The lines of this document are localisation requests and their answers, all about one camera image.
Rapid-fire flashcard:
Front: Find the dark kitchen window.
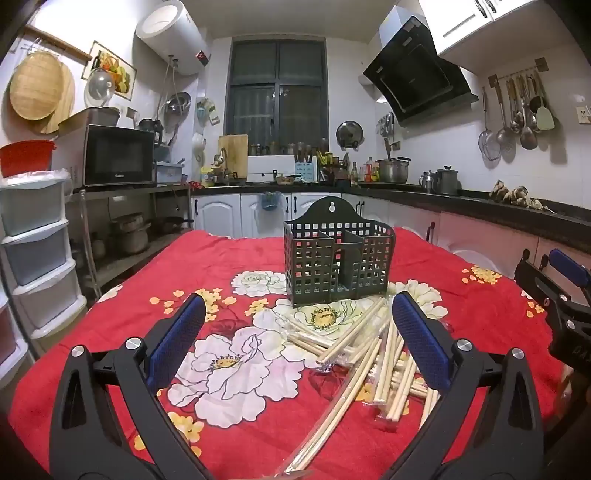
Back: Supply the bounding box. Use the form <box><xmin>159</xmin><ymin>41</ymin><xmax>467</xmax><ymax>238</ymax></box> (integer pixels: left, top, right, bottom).
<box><xmin>224</xmin><ymin>39</ymin><xmax>329</xmax><ymax>153</ymax></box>

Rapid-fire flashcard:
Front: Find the ginger roots pile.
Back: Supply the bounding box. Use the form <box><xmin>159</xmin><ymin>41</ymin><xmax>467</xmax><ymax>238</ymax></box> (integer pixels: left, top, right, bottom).
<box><xmin>489</xmin><ymin>180</ymin><xmax>546</xmax><ymax>211</ymax></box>

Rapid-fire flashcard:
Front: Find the red floral tablecloth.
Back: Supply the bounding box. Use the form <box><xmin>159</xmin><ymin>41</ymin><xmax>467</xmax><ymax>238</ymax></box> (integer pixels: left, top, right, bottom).
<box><xmin>8</xmin><ymin>229</ymin><xmax>562</xmax><ymax>479</ymax></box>

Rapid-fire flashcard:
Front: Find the steel canister pot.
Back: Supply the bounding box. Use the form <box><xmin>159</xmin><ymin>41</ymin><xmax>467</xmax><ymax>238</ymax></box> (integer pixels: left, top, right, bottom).
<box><xmin>434</xmin><ymin>165</ymin><xmax>460</xmax><ymax>196</ymax></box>

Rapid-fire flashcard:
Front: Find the steel kettle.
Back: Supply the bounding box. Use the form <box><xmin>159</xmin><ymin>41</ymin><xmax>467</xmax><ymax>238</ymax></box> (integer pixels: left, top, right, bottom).
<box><xmin>419</xmin><ymin>171</ymin><xmax>437</xmax><ymax>193</ymax></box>

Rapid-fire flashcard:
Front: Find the steel stock pot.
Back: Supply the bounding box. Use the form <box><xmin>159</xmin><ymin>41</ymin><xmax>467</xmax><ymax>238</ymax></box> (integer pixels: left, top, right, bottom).
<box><xmin>378</xmin><ymin>157</ymin><xmax>412</xmax><ymax>184</ymax></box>

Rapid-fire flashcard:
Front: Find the white plastic drawer unit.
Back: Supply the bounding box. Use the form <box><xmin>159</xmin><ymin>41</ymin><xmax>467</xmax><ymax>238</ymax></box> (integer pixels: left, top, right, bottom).
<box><xmin>1</xmin><ymin>170</ymin><xmax>86</xmax><ymax>340</ymax></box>

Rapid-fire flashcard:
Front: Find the dark green utensil basket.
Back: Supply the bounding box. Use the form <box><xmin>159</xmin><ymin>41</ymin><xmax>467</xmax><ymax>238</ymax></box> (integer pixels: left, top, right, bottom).
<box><xmin>283</xmin><ymin>196</ymin><xmax>396</xmax><ymax>307</ymax></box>

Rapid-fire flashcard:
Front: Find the black range hood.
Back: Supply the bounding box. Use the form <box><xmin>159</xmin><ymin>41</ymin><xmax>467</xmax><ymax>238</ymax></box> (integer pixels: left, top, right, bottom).
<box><xmin>363</xmin><ymin>7</ymin><xmax>478</xmax><ymax>127</ymax></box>

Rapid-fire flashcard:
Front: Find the hanging pot lid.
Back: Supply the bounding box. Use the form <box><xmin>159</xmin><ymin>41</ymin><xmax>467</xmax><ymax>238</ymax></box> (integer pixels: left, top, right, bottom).
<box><xmin>335</xmin><ymin>120</ymin><xmax>365</xmax><ymax>151</ymax></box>

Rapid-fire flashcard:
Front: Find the blue knife block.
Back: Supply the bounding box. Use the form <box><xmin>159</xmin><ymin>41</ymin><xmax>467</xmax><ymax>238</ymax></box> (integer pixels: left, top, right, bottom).
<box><xmin>294</xmin><ymin>157</ymin><xmax>318</xmax><ymax>183</ymax></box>

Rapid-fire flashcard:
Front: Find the black microwave oven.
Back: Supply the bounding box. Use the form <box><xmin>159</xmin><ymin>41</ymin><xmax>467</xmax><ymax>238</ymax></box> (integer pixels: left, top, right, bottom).
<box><xmin>51</xmin><ymin>124</ymin><xmax>154</xmax><ymax>190</ymax></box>

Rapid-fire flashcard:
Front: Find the red plastic basin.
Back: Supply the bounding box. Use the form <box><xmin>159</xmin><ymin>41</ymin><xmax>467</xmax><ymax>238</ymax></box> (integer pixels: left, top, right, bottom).
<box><xmin>0</xmin><ymin>140</ymin><xmax>56</xmax><ymax>177</ymax></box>

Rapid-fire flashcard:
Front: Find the white disinfection box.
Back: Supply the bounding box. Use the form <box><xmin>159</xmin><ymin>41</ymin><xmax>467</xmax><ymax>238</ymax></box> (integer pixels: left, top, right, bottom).
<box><xmin>246</xmin><ymin>155</ymin><xmax>296</xmax><ymax>183</ymax></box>

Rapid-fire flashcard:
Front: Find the wooden cutting board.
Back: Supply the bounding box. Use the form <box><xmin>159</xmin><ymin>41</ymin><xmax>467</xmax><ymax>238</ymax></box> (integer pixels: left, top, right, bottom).
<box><xmin>218</xmin><ymin>134</ymin><xmax>249</xmax><ymax>179</ymax></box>

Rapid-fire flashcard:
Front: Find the glass pot lid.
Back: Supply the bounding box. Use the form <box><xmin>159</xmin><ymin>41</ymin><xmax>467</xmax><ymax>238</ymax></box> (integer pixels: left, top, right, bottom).
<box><xmin>85</xmin><ymin>68</ymin><xmax>115</xmax><ymax>107</ymax></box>

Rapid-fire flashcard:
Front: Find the round bamboo tray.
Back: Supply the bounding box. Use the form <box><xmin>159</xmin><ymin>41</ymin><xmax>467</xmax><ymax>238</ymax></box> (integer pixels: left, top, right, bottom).
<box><xmin>9</xmin><ymin>52</ymin><xmax>63</xmax><ymax>121</ymax></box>

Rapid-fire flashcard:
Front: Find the fruit picture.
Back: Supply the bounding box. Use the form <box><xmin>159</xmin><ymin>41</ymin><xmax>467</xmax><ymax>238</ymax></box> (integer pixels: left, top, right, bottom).
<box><xmin>82</xmin><ymin>41</ymin><xmax>137</xmax><ymax>100</ymax></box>

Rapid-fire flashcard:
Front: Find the white water heater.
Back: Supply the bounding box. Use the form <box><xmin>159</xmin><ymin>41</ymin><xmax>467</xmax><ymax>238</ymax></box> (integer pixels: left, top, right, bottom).
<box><xmin>135</xmin><ymin>1</ymin><xmax>211</xmax><ymax>76</ymax></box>

